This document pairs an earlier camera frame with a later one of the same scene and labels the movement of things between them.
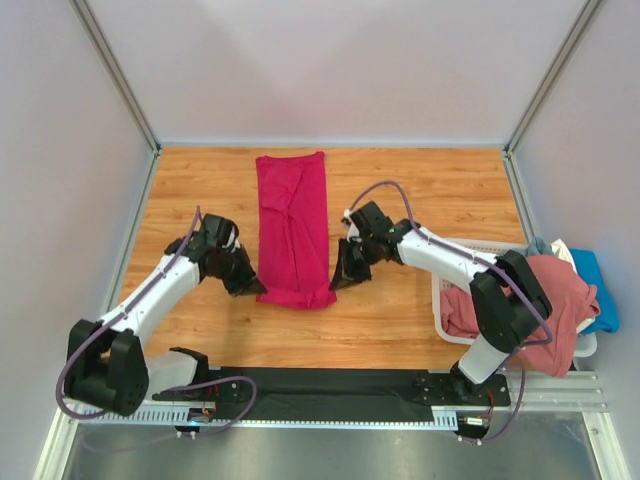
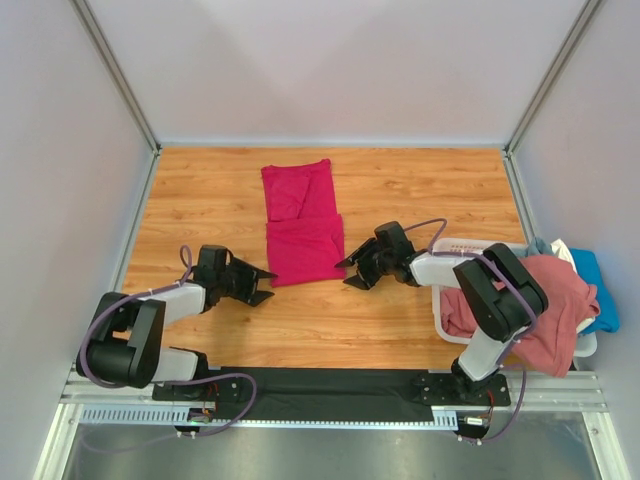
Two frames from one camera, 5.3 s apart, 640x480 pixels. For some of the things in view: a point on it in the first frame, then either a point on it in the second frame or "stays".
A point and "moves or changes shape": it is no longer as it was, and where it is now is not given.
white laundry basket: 584,342 stays
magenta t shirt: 293,248 moves or changes shape
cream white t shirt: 561,250 stays
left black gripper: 247,283 -> 249,277
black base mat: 324,395 stays
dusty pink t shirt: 572,302 stays
